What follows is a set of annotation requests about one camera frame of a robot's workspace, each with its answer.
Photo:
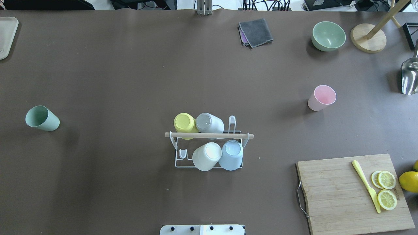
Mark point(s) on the pink plastic cup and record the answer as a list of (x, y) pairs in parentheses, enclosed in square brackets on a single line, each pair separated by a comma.
[(322, 97)]

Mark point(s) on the green plastic cup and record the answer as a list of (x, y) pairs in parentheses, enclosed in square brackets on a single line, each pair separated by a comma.
[(40, 117)]

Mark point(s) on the grey plastic cup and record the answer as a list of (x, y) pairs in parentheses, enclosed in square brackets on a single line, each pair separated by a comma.
[(208, 123)]

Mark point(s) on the yellow plastic cup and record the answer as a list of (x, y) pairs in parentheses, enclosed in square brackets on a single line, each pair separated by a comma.
[(185, 123)]

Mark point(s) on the white plastic cup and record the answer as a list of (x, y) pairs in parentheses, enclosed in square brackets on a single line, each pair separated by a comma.
[(205, 157)]

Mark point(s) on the light blue plastic cup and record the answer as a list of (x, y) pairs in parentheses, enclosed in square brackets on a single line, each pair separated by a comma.
[(231, 155)]

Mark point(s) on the purple cloth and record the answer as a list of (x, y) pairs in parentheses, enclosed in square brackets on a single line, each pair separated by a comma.
[(243, 38)]

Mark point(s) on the grey folded cloth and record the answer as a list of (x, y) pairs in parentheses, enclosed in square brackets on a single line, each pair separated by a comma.
[(257, 32)]

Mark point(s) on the green bowl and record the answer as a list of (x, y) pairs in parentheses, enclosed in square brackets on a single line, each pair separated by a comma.
[(328, 36)]

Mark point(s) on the yellow plastic knife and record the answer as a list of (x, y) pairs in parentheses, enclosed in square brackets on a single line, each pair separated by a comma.
[(371, 191)]

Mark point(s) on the bamboo cutting board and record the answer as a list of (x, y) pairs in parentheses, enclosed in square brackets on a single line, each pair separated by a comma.
[(338, 203)]

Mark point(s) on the wooden mug tree stand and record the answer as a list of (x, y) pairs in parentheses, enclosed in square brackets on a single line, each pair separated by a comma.
[(370, 38)]

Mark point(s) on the lemon slice upper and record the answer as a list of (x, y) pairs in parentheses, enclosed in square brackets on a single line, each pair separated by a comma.
[(383, 180)]

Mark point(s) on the lemon slice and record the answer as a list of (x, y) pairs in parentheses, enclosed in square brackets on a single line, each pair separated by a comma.
[(387, 199), (383, 180)]

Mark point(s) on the lemon slice lower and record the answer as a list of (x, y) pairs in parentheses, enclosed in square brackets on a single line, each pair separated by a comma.
[(387, 199)]

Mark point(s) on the metal scoop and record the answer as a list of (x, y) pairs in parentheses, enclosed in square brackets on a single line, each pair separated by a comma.
[(409, 74)]

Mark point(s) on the whole yellow lemon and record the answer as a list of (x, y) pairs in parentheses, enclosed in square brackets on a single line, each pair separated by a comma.
[(409, 181)]

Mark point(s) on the black tray with glasses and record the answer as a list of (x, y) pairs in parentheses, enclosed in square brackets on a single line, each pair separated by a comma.
[(410, 32)]

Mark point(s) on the beige tray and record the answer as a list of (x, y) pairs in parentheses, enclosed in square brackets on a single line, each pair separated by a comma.
[(8, 28)]

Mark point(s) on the white wire cup rack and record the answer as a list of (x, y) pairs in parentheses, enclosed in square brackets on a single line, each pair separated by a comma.
[(185, 143)]

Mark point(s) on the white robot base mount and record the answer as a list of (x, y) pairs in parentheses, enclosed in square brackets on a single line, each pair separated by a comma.
[(211, 229)]

